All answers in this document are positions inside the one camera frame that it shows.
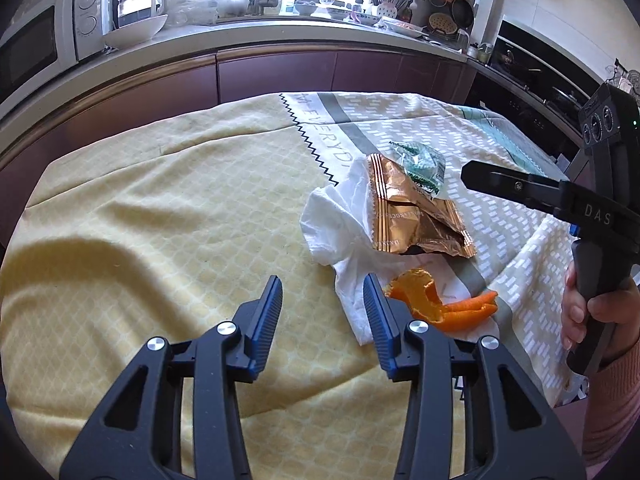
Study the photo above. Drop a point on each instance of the black built-in oven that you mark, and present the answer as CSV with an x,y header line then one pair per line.
x,y
530,75

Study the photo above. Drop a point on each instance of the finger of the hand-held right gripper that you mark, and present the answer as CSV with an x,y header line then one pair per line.
x,y
510,185

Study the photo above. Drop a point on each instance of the wide white bowl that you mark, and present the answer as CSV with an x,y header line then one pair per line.
x,y
135,35

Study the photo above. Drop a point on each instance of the person's right forearm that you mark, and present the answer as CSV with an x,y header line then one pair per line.
x,y
615,400

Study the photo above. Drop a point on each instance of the small bronze foil wrapper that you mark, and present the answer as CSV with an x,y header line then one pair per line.
x,y
415,215

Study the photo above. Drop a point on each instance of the blue and white bowl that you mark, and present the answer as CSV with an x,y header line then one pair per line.
x,y
306,8

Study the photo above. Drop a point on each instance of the white electric kettle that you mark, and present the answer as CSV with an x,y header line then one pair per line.
x,y
160,2

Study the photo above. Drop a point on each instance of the clear plastic bags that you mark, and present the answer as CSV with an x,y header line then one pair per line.
x,y
210,2

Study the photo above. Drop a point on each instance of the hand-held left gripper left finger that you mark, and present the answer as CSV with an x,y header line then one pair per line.
x,y
267,310

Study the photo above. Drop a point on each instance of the green snack wrapper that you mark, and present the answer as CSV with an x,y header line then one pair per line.
x,y
425,167

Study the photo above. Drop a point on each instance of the yellow patterned tablecloth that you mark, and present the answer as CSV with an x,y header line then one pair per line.
x,y
150,210

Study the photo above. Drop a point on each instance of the white plate with food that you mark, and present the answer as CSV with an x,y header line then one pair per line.
x,y
402,27

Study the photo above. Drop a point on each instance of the black frying pan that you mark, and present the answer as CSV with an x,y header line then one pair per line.
x,y
462,14

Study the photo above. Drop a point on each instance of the white perforated utensil holder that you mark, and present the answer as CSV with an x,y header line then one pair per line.
x,y
386,10

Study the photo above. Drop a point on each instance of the person's right hand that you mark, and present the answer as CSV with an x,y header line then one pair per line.
x,y
570,310

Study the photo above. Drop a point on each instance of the white microwave oven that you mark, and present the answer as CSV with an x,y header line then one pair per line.
x,y
30,45

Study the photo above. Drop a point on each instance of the orange peel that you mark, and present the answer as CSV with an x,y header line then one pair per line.
x,y
425,310

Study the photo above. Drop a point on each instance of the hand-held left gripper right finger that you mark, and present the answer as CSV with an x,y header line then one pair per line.
x,y
376,320

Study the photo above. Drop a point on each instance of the round perforated trivet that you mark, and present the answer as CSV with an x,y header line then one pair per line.
x,y
442,24

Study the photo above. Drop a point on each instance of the white tissue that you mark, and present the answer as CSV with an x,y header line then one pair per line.
x,y
340,220

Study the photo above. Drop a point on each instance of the kitchen counter with cabinets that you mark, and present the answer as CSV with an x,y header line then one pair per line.
x,y
275,75

